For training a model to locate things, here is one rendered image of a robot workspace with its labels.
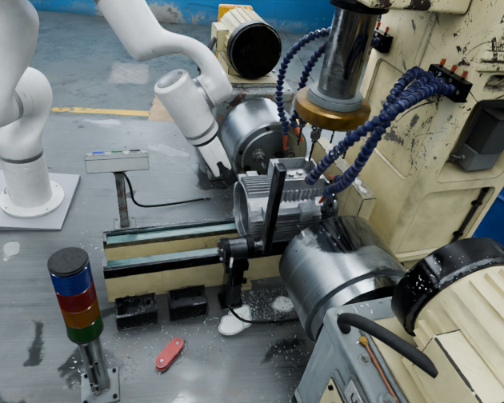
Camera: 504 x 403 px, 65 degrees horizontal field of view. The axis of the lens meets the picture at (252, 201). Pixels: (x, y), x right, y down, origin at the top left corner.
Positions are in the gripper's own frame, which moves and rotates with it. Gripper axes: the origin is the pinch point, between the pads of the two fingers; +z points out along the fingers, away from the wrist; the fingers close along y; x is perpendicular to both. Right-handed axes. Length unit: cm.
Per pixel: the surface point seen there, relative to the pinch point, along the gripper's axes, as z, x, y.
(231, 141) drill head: 4.2, 4.2, -20.4
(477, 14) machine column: -21, 58, 19
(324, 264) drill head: 0.7, 10.7, 37.9
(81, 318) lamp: -19, -30, 39
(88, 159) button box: -16.6, -32.2, -15.1
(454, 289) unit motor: -16, 23, 61
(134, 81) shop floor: 88, -65, -323
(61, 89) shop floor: 55, -124, -305
